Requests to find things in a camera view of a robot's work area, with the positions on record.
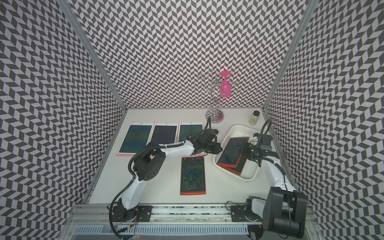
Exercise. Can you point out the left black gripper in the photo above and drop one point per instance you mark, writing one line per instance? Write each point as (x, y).
(218, 147)

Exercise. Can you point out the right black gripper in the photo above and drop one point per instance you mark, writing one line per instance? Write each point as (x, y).
(244, 151)

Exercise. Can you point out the white plastic storage tray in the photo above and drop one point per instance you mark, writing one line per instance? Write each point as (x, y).
(251, 168)

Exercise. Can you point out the red writing tablet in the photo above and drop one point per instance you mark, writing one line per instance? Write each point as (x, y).
(193, 180)
(232, 153)
(239, 168)

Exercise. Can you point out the pink writing tablet colourful screen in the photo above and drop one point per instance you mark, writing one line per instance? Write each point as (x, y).
(135, 139)

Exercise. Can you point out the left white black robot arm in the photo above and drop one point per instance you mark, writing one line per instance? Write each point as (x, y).
(146, 164)

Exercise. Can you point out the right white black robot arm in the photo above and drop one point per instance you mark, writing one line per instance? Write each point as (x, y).
(284, 210)

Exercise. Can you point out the small glass jar black lid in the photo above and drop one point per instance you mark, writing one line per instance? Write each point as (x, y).
(254, 118)

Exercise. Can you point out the pink plastic goblet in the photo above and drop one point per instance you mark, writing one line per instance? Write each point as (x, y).
(226, 88)

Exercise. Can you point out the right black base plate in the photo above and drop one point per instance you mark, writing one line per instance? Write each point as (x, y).
(241, 213)

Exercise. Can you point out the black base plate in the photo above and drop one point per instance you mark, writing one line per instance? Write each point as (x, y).
(241, 213)
(139, 214)

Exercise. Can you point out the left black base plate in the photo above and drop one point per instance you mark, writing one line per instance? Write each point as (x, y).
(139, 214)

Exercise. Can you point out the aluminium front rail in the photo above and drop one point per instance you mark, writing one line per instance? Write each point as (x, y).
(163, 214)

